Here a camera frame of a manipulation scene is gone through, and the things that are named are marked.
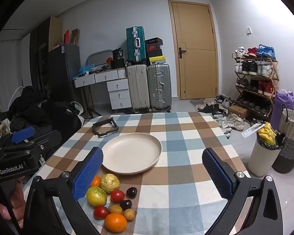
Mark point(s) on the cream round plate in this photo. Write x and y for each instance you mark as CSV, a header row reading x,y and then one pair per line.
x,y
132,151

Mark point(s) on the small brown kiwi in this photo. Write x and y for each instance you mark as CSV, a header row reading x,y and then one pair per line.
x,y
129,214
115,209

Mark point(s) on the arched mirror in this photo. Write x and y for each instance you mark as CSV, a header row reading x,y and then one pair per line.
x,y
98,55

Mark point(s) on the wooden shoe rack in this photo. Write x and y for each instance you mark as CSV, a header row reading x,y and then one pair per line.
x,y
275,78

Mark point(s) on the tall wooden cabinet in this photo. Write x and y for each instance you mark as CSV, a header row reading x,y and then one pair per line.
x,y
54,33

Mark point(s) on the woven grey basket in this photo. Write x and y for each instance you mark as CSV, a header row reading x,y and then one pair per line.
x,y
292,139

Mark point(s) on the white desk with drawers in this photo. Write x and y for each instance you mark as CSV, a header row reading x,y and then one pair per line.
x,y
105,77

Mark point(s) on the teal suitcase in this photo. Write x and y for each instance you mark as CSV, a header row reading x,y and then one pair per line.
x,y
132,44

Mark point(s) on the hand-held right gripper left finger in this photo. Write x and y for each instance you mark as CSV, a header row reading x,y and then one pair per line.
x,y
88,171

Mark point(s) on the black printed bag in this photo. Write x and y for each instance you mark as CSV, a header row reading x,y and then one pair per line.
x,y
118,53

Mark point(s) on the white light switch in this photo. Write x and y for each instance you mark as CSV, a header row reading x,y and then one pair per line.
x,y
249,30

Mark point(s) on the white trash bin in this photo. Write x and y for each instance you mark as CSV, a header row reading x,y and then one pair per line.
x,y
263,159

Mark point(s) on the flat black shoe box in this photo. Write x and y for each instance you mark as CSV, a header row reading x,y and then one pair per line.
x,y
153,40

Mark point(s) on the tall black shoe box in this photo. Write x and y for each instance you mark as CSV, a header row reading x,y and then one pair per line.
x,y
154,53

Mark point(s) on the yellow and black shoe box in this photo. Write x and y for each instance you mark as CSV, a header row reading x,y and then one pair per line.
x,y
156,60

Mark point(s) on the black tripod stand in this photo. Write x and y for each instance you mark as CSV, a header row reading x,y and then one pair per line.
x,y
89,106

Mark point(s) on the large orange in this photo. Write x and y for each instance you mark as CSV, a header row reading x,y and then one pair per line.
x,y
115,222

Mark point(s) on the yellow crumpled wrapper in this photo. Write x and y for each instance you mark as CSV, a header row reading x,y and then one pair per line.
x,y
267,131

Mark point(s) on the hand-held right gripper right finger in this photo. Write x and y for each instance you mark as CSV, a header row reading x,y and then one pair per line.
x,y
218,173

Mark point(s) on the scattered shoes heap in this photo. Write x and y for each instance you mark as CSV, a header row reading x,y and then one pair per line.
x,y
225,117

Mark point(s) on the red tomato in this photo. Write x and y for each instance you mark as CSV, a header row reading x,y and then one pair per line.
x,y
101,212
117,195

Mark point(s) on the blue plastic bag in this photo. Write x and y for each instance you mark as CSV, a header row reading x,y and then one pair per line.
x,y
84,68

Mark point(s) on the wooden door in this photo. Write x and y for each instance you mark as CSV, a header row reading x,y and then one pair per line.
x,y
193,51

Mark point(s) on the black fridge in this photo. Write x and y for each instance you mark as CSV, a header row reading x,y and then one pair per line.
x,y
62,73

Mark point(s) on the red flat box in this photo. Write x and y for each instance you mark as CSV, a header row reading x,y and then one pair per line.
x,y
66,37

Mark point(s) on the person's left hand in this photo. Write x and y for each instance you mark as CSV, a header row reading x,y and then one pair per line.
x,y
18,205

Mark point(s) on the purple bag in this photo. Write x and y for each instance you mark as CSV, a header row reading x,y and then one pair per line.
x,y
283,102

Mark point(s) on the brown cardboard piece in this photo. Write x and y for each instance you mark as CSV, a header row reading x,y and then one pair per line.
x,y
75,36

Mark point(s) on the silver suitcase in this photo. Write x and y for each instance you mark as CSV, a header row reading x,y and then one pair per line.
x,y
159,85

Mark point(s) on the black rectangular frame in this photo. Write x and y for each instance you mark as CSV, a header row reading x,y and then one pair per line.
x,y
114,126

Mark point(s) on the shoe rack with shoes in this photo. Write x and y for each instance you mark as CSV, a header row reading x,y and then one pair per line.
x,y
256,68

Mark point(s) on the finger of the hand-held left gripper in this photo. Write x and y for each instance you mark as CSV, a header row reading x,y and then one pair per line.
x,y
23,134
46,138

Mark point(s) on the beige suitcase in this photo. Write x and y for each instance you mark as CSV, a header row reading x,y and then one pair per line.
x,y
137,85

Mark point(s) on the black case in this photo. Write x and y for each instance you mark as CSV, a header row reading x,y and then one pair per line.
x,y
117,64

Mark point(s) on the grey door mat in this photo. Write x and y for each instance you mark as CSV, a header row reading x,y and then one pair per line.
x,y
197,101

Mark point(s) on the white paper tag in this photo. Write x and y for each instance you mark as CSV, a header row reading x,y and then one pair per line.
x,y
252,129

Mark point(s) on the pile of black clothes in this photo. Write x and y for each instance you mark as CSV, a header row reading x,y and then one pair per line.
x,y
39,112

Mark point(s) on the small orange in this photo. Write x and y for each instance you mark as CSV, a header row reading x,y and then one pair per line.
x,y
96,181

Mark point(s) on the brown cardboard box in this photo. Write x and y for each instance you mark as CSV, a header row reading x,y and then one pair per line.
x,y
237,111

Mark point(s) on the dark purple plum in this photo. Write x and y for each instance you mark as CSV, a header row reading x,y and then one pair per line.
x,y
125,204
131,191

